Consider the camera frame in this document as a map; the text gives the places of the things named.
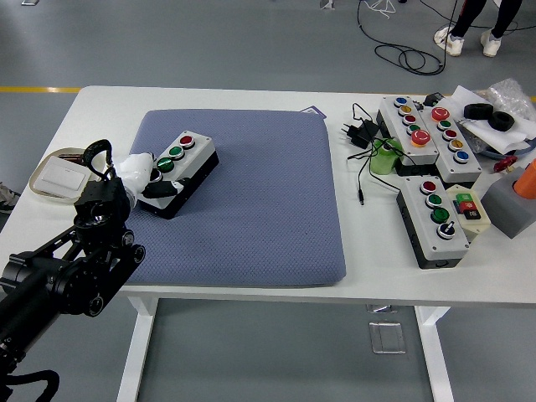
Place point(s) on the purple label card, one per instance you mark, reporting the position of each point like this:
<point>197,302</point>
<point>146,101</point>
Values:
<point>313,110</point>

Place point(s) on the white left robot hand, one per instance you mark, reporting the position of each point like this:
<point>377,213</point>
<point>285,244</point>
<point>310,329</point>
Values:
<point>136,171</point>

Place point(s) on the cream three-button switch box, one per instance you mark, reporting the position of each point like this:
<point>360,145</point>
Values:
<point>477,226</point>

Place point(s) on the blue round plate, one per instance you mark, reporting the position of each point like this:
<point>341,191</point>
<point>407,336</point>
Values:
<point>494,154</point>

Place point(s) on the metal floor plate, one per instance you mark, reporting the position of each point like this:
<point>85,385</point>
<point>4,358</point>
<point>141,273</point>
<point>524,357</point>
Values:
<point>381,308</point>
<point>387,337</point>

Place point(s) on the white wall switch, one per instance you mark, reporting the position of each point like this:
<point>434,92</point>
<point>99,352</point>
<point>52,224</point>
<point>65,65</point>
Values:
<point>63,176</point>

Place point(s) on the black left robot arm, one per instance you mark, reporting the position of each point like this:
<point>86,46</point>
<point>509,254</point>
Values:
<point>96,205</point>

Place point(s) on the blue-grey padded mat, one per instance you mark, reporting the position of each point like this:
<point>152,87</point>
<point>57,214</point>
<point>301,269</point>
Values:
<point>301,251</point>

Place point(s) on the white paper sheet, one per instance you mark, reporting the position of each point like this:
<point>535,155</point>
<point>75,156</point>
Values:
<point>494,136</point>

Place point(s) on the green cup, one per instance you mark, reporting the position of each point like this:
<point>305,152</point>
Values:
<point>382,163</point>

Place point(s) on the white table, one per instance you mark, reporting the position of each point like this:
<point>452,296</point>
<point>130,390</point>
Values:
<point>104,100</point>

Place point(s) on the black power adapter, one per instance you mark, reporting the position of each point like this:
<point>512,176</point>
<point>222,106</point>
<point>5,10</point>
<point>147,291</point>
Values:
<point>362,132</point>

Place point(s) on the red valve knob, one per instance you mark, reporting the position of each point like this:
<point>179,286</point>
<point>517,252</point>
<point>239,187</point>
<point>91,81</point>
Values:
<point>504,162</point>

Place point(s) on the grey four-button control box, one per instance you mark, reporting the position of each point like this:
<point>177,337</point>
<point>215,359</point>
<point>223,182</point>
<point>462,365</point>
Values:
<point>197,155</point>
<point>444,247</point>

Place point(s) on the small black device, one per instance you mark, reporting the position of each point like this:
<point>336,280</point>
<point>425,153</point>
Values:
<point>432,99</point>

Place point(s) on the clear bubble wrap bag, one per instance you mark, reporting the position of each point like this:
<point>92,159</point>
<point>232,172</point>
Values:
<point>511,92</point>

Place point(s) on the grey block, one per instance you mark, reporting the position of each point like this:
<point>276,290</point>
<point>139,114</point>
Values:
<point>502,205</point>

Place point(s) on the person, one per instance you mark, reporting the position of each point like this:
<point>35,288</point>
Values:
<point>465,17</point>

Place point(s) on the grey five-button control box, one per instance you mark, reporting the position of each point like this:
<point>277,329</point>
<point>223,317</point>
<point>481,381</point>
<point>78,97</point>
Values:
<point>465,167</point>
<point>419,153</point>

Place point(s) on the beige oval tray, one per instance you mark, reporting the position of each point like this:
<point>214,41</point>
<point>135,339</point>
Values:
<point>35,176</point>

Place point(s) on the grey shoe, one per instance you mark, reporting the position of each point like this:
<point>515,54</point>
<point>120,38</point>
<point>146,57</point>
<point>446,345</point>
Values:
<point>6,197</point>

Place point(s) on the small white floor object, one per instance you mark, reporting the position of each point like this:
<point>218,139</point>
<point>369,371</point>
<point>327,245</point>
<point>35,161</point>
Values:
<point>326,3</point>

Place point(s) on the dark red small item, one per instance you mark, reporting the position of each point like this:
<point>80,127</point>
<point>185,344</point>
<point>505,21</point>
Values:
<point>69,158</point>

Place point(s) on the orange cylinder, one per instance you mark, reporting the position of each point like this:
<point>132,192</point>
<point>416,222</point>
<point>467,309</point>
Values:
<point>528,180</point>

